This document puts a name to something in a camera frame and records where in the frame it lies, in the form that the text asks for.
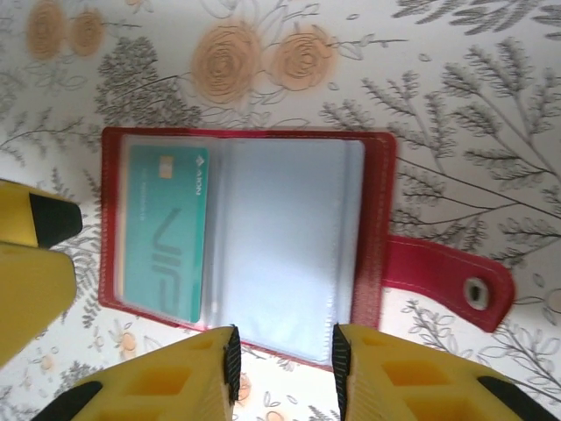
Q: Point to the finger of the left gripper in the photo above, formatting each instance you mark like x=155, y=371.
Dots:
x=30, y=289
x=26, y=215

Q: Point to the red leather card holder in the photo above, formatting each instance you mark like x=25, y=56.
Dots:
x=289, y=237

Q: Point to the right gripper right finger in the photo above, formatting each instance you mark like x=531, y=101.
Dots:
x=394, y=386

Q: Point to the teal credit card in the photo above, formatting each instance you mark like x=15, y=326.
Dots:
x=162, y=237

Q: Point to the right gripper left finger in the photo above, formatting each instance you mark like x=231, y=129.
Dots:
x=175, y=381

